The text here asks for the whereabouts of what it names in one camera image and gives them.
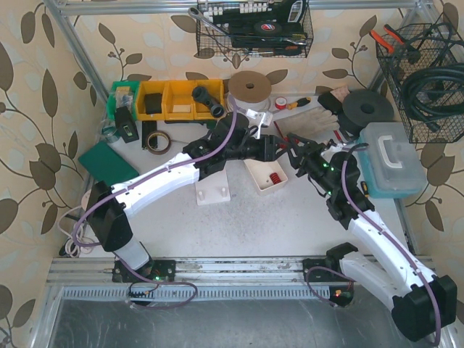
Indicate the beige work glove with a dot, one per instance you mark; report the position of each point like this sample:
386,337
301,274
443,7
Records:
308,123

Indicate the red handled hex key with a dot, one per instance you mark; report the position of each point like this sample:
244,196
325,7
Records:
339,137

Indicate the red white tape roll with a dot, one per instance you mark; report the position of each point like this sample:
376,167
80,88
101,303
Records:
280,103

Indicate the small red spring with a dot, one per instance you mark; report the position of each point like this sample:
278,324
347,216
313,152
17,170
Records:
275,179

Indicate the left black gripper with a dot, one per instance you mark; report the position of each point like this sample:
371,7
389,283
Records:
270,148

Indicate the orange handled pliers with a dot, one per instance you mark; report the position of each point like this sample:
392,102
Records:
390,34

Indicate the green storage bin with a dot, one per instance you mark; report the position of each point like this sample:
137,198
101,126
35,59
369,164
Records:
122,94

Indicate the white peg base plate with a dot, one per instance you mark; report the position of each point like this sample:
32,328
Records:
213,189

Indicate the sandpaper sheet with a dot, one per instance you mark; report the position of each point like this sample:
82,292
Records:
340,93

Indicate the white spring tray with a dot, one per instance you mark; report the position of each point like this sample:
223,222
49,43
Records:
260,172

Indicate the glass jar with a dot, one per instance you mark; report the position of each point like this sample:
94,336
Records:
108,131

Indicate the wire basket with hose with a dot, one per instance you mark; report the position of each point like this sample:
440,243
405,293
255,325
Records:
426,82

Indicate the teal plastic case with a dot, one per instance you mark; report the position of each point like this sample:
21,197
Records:
390,165

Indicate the black rectangular block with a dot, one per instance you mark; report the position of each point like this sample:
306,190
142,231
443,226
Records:
330,102

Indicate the green foam pad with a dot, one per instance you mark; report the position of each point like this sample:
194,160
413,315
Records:
104,164

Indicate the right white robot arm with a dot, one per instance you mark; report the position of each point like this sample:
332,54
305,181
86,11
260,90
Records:
421,303

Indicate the black box in bin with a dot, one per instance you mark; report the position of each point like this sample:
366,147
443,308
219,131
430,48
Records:
153,103

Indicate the brown tape roll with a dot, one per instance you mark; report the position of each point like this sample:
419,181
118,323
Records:
158,142

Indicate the white cable coil spool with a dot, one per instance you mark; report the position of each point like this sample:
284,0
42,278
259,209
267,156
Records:
249,90

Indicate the small yellow black screwdriver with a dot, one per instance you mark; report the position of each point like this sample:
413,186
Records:
365,190

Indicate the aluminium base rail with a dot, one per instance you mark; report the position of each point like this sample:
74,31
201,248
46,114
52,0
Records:
202,278

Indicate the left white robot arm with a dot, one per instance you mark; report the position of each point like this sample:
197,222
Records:
109,207

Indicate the black pipe fitting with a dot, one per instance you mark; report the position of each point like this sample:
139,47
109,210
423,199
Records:
201,95

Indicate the wire basket with tools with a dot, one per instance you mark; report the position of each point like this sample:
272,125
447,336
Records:
245,29

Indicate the black green meter device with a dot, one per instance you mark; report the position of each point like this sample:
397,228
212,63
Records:
126,125

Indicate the black plastic spool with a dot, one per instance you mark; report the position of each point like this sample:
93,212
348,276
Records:
362,107

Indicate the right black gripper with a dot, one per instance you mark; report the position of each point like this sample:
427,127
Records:
302,159

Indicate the yellow storage bin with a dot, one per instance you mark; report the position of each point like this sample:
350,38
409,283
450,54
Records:
177,101

